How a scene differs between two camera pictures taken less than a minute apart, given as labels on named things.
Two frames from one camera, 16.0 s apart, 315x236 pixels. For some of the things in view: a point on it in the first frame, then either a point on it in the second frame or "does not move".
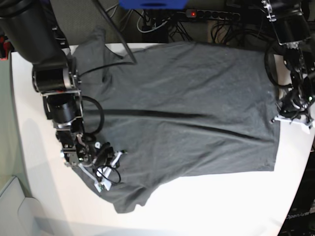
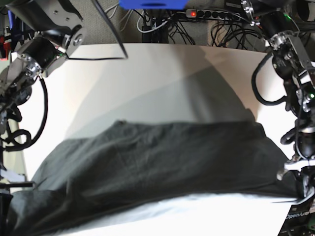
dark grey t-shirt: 176,109 → 133,160
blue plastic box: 153,4 does not move
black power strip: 195,13 does not move
